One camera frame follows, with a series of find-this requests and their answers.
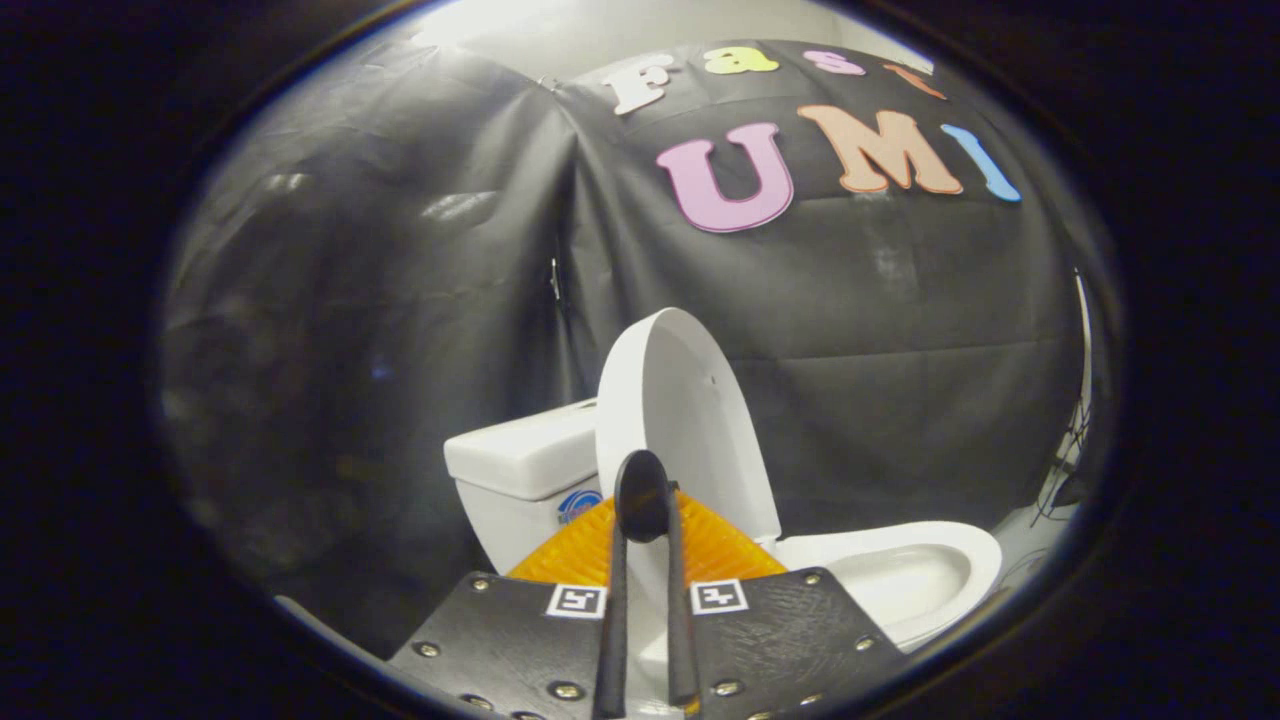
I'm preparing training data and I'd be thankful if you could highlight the white toilet lid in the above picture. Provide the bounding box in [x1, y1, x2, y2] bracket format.
[595, 308, 783, 701]

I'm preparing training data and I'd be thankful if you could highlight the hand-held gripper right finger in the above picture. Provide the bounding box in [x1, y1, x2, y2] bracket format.
[665, 490, 906, 719]

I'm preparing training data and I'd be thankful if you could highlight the white toilet seat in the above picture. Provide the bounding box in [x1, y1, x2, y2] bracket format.
[775, 520, 1003, 651]

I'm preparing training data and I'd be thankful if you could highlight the white ceramic toilet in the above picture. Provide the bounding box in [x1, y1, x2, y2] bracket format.
[444, 398, 1003, 653]

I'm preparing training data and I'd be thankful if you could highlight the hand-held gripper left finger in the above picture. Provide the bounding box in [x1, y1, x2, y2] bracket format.
[388, 497, 631, 719]

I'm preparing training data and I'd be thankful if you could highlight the black backdrop cloth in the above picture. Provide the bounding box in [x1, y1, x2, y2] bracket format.
[158, 35, 1101, 651]

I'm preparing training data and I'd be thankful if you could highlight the black cable tangle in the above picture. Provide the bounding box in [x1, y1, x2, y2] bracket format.
[1033, 395, 1095, 526]

